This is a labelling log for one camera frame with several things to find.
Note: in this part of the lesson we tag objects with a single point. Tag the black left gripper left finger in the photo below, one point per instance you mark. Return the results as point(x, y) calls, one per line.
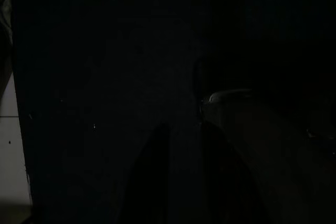
point(152, 182)

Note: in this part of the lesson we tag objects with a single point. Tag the grey robot left foot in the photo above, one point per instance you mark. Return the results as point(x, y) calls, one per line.
point(262, 134)

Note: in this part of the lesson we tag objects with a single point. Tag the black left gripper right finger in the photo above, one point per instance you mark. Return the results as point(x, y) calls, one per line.
point(225, 187)

